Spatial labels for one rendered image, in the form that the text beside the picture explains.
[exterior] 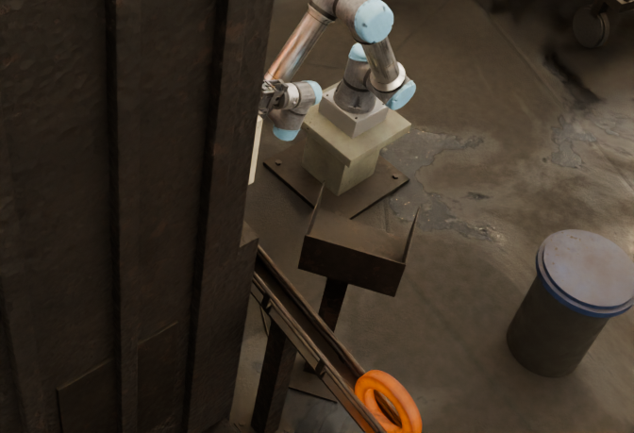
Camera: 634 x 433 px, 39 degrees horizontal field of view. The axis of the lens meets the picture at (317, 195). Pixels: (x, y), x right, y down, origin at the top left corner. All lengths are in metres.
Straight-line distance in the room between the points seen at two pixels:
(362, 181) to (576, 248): 0.92
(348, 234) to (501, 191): 1.25
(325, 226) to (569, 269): 0.79
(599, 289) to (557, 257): 0.15
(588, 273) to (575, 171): 1.03
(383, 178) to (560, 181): 0.74
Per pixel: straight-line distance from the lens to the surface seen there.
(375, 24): 2.59
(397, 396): 1.98
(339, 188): 3.27
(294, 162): 3.39
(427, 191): 3.45
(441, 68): 4.03
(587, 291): 2.76
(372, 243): 2.42
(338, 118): 3.13
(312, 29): 2.70
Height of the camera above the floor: 2.41
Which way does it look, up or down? 46 degrees down
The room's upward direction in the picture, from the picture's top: 13 degrees clockwise
